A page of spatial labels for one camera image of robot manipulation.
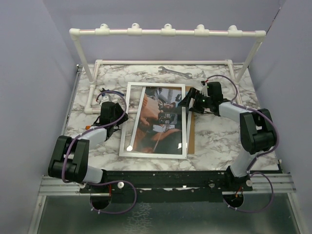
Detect aluminium extrusion rail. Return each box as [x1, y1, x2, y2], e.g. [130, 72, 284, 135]
[39, 176, 80, 196]

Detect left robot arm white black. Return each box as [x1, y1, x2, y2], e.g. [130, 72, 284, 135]
[48, 102, 128, 193]

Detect printed photo with mat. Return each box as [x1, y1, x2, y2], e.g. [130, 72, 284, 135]
[127, 86, 188, 158]

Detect purple cable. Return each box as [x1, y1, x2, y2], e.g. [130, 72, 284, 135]
[203, 74, 280, 214]
[61, 90, 137, 215]

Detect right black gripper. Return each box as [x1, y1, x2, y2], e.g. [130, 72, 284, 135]
[178, 88, 212, 115]

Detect white PVC pipe rack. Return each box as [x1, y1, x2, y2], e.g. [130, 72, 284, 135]
[69, 23, 267, 114]

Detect silver open-end wrench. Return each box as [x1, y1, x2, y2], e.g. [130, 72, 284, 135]
[158, 66, 193, 79]

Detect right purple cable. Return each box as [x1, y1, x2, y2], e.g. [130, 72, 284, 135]
[203, 74, 280, 214]

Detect blue handled pliers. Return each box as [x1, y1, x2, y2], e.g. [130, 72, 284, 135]
[100, 88, 124, 97]

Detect white picture frame with photo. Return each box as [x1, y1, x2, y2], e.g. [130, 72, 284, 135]
[119, 82, 187, 159]

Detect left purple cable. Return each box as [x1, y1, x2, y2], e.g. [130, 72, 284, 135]
[61, 90, 137, 215]

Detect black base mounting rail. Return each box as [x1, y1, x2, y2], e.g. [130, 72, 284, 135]
[80, 169, 252, 203]

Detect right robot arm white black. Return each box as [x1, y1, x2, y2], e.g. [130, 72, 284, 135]
[178, 82, 279, 191]

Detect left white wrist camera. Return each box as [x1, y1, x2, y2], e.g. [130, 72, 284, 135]
[98, 94, 111, 106]

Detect brown frame backing board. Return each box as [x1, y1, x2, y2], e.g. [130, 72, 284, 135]
[186, 99, 195, 155]

